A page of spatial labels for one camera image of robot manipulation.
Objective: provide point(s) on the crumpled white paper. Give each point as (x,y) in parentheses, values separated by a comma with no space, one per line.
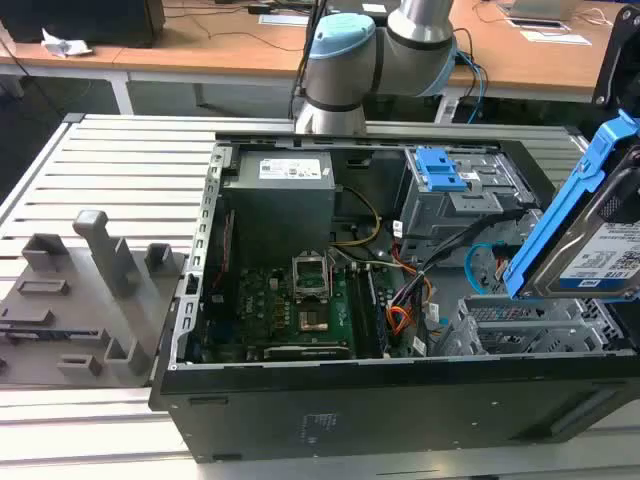
(62,45)

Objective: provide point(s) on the grey metal disk bay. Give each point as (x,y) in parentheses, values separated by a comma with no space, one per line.
(520,325)

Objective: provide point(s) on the CPU socket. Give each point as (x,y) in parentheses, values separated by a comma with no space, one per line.
(313,321)

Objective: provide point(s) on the grey metal drive cage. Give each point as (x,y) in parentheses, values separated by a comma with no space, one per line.
(450,210)

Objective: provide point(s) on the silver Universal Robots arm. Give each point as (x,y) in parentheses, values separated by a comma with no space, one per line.
(350,55)

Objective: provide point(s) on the hard disk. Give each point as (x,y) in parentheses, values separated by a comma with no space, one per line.
(585,245)

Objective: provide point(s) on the grey power supply unit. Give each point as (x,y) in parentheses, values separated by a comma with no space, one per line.
(280,210)

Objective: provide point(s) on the black open PC case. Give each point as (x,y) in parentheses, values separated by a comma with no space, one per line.
(380,405)

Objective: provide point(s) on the white paper sheet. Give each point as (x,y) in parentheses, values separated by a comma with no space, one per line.
(555,37)
(282,20)

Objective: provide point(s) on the black box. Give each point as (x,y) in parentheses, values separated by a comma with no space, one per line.
(85,20)

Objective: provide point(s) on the grey parts rack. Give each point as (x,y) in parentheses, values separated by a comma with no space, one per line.
(75,320)

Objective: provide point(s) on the green motherboard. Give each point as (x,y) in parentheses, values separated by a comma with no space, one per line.
(270,310)

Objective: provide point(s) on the blue plastic cage latch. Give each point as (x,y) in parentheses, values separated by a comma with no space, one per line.
(440,170)

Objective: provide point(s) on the brown wooden desk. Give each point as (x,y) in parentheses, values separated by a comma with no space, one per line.
(240,47)

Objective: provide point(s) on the black RAM slot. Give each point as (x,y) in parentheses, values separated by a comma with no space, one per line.
(361,310)

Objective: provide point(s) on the grey laptop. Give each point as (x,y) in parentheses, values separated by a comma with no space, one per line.
(540,7)

